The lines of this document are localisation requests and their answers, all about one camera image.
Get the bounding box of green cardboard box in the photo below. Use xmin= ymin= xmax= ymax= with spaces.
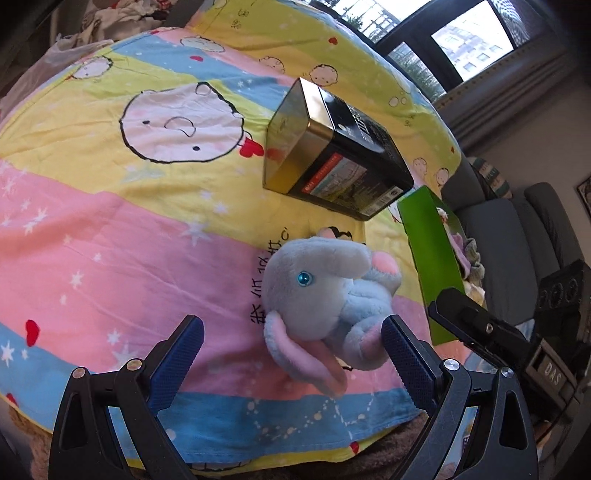
xmin=397 ymin=186 xmax=488 ymax=346

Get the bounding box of dark framed window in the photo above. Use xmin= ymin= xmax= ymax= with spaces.
xmin=309 ymin=0 xmax=568 ymax=93

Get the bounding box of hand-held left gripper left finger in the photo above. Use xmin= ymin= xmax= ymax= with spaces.
xmin=48 ymin=314 xmax=206 ymax=480

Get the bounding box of cream yellow towel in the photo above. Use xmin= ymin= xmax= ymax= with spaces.
xmin=463 ymin=277 xmax=486 ymax=306

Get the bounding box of blue plush elephant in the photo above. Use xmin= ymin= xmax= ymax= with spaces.
xmin=262 ymin=228 xmax=403 ymax=398

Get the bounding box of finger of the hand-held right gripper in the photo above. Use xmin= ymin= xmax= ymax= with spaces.
xmin=428 ymin=286 xmax=544 ymax=370

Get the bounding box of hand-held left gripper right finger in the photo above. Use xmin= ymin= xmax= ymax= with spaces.
xmin=381 ymin=314 xmax=541 ymax=480

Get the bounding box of picture frame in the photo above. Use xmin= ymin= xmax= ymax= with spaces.
xmin=575 ymin=173 xmax=591 ymax=209

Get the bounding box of pile of clothes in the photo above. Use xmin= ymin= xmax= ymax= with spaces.
xmin=55 ymin=0 xmax=204 ymax=47

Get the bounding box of striped pillow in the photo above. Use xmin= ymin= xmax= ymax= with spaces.
xmin=468 ymin=156 xmax=513 ymax=200

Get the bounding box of gold black tin box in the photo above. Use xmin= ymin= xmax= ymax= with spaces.
xmin=262 ymin=77 xmax=415 ymax=222

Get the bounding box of grey sofa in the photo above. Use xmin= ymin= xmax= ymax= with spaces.
xmin=441 ymin=157 xmax=591 ymax=333

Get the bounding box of grey curtain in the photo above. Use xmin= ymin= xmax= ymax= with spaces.
xmin=445 ymin=41 xmax=573 ymax=149

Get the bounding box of cartoon printed blanket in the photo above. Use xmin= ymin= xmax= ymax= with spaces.
xmin=0 ymin=0 xmax=465 ymax=474

